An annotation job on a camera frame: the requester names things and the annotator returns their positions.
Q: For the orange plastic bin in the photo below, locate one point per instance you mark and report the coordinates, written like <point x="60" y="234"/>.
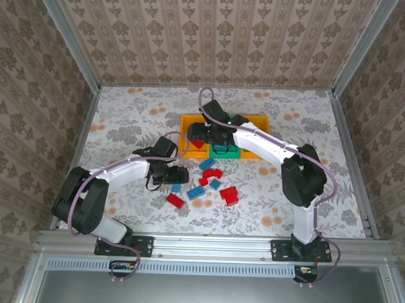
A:
<point x="260" y="119"/>
<point x="186" y="147"/>

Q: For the small red lego brick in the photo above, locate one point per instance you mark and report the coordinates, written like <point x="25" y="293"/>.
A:
<point x="203" y="181"/>

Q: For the small blue lego brick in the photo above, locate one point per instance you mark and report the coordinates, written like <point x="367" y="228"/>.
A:
<point x="215" y="184"/>

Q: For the red curved lego piece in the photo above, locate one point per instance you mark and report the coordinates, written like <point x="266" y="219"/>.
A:
<point x="217" y="173"/>
<point x="207" y="174"/>

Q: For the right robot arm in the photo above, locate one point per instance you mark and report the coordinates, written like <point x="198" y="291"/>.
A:
<point x="262" y="142"/>

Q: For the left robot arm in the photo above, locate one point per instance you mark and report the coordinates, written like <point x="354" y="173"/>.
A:
<point x="122" y="172"/>

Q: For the floral table cover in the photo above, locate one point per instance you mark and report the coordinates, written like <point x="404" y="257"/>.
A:
<point x="193" y="221"/>

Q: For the black connector board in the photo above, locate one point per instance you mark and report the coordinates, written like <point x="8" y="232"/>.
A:
<point x="122" y="266"/>
<point x="306" y="271"/>

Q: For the grey metal panel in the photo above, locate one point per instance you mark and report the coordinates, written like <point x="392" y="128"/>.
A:
<point x="210" y="294"/>

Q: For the aluminium rear rail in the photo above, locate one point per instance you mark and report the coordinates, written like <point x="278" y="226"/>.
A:
<point x="175" y="86"/>

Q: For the aluminium mounting rail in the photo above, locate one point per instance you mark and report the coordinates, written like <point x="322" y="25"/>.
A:
<point x="212" y="245"/>

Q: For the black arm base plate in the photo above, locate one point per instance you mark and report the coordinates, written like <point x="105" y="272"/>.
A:
<point x="279" y="250"/>
<point x="142" y="246"/>

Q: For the aluminium side rail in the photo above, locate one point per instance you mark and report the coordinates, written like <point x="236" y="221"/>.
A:
<point x="85" y="130"/>
<point x="346" y="140"/>

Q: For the aluminium frame post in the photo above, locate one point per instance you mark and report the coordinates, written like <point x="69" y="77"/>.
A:
<point x="69" y="37"/>
<point x="363" y="47"/>

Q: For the aluminium frame bar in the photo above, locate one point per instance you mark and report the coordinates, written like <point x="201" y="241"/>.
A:
<point x="392" y="291"/>
<point x="30" y="278"/>

